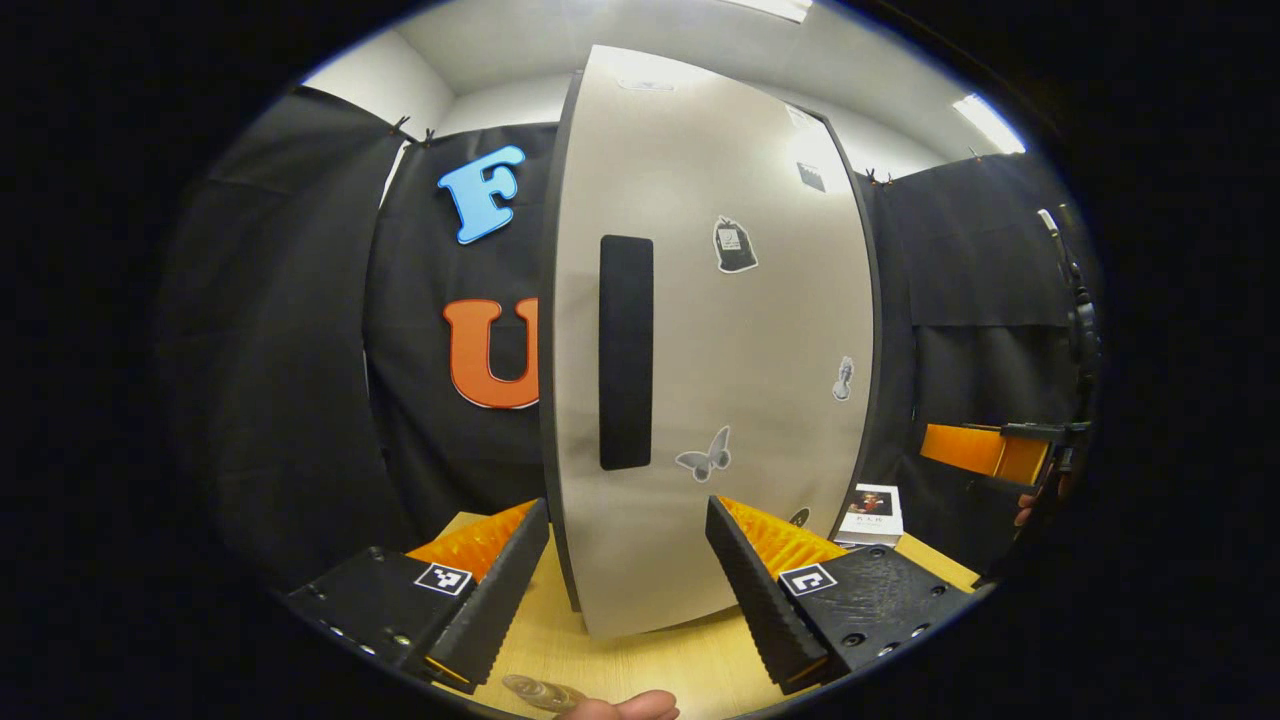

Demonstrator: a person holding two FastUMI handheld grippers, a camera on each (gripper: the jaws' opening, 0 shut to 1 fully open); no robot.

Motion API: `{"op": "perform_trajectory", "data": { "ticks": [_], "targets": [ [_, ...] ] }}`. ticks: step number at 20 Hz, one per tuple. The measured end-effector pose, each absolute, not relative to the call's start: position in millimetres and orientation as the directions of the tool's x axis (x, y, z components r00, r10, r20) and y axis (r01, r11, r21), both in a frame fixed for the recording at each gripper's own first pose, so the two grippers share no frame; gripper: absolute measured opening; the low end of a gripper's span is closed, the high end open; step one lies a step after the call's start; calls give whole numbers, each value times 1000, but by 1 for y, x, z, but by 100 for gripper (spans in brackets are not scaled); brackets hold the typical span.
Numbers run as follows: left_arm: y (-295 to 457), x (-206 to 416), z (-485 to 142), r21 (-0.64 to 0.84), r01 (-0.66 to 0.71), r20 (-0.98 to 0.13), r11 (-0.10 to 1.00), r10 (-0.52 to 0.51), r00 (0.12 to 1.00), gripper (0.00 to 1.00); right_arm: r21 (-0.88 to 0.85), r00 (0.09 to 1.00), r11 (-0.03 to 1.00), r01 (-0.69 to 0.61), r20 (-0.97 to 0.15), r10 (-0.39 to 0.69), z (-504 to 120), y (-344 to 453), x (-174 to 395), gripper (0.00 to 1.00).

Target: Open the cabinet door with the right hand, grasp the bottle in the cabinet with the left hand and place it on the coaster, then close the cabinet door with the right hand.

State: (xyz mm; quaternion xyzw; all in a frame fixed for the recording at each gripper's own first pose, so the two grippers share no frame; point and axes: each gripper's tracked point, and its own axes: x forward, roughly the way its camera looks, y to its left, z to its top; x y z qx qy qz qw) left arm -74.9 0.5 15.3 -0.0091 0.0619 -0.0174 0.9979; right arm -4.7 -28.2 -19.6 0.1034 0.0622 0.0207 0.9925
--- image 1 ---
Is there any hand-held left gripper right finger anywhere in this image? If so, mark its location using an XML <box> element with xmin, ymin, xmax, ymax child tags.
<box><xmin>706</xmin><ymin>495</ymin><xmax>976</xmax><ymax>696</ymax></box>

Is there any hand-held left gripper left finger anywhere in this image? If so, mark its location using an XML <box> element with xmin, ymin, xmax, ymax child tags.
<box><xmin>283</xmin><ymin>498</ymin><xmax>551</xmax><ymax>698</ymax></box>

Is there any white book with portrait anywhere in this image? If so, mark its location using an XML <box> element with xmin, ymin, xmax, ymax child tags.
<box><xmin>833</xmin><ymin>483</ymin><xmax>906</xmax><ymax>548</ymax></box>

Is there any black backdrop cloth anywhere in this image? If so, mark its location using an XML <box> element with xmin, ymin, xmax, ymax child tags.
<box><xmin>150</xmin><ymin>85</ymin><xmax>1101</xmax><ymax>591</ymax></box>

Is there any long ceiling light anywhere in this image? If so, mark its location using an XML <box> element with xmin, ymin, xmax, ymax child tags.
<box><xmin>955</xmin><ymin>93</ymin><xmax>1026</xmax><ymax>154</ymax></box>
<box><xmin>720</xmin><ymin>0</ymin><xmax>813</xmax><ymax>23</ymax></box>

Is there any black door handle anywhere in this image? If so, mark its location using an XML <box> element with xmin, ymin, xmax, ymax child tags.
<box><xmin>598</xmin><ymin>235</ymin><xmax>655</xmax><ymax>472</ymax></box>

